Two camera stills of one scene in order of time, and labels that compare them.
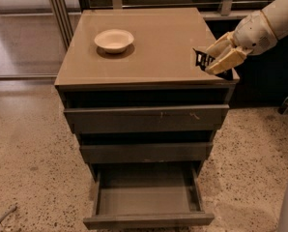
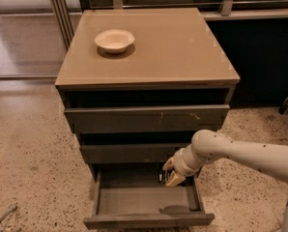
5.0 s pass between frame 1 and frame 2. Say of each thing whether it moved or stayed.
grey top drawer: stayed
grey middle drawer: stayed
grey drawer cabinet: stayed
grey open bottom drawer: stayed
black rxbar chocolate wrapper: moved
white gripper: moved
